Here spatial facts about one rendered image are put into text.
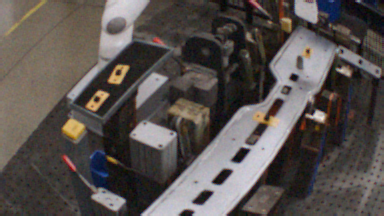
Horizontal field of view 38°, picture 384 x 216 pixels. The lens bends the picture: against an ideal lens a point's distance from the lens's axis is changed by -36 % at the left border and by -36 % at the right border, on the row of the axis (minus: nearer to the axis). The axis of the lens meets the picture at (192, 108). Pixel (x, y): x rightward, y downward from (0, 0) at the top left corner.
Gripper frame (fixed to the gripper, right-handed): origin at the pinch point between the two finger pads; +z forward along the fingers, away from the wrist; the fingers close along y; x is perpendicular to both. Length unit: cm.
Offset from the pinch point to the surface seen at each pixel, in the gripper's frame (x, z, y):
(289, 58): -10.3, 11.8, -5.4
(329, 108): -21.9, 16.5, 18.2
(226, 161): -68, 12, -2
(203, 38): -46, -7, -21
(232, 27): -33.0, -6.1, -18.0
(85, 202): -98, 23, -32
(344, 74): -8.2, 7.9, 21.5
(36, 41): 83, 112, -224
